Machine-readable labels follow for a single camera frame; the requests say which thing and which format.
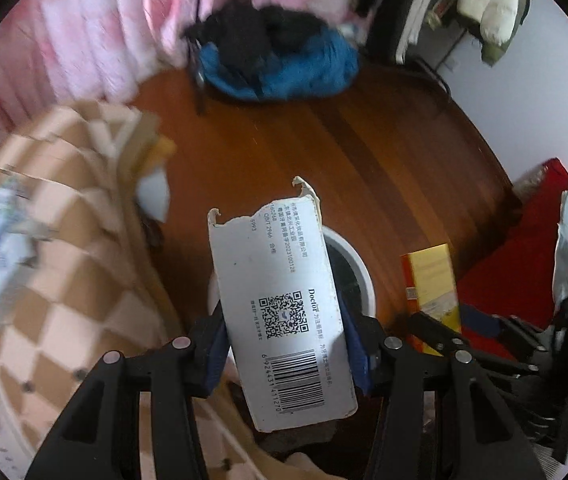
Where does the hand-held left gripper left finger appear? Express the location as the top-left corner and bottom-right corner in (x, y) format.
(24, 304), (231, 480)

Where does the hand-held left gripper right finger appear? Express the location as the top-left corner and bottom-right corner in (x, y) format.
(339, 304), (551, 480)

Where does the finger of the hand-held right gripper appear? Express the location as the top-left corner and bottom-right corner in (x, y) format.
(459, 302), (557, 357)
(408, 311), (532, 377)

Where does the yellow cardboard box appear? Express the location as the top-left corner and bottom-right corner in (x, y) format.
(400, 243), (463, 357)

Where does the torn white cardboard box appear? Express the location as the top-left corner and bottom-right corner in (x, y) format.
(207, 176), (359, 433)

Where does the white round trash bin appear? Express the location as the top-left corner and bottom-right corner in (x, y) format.
(207, 225), (379, 361)

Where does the red cloth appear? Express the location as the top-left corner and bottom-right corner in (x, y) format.
(456, 158), (568, 331)

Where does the beige checkered blanket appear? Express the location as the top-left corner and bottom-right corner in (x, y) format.
(0, 100), (325, 480)

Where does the white plastic bag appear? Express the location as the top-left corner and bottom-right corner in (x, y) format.
(135, 164), (173, 222)

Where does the white blue packet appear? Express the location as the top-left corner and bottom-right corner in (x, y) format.
(0, 180), (39, 333)

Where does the black metal clothes rack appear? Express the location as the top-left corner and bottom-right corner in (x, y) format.
(364, 0), (470, 111)

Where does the blue padded jacket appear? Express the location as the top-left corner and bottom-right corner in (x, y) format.
(198, 27), (361, 103)

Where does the white puffy jacket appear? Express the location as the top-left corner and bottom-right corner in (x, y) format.
(439, 0), (527, 46)

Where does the black clothing pile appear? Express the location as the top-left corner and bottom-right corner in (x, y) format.
(181, 0), (335, 73)

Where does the pink white curtain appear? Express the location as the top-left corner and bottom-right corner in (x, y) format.
(0, 0), (365, 151)

